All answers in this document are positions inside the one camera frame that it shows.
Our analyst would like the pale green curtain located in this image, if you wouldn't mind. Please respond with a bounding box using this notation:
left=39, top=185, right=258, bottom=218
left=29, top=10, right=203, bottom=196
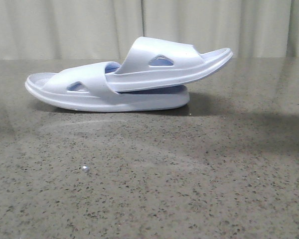
left=0, top=0, right=299, bottom=60

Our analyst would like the light blue slipper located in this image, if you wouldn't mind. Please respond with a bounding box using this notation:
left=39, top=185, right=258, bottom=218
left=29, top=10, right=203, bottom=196
left=25, top=61, right=190, bottom=112
left=105, top=37, right=233, bottom=92

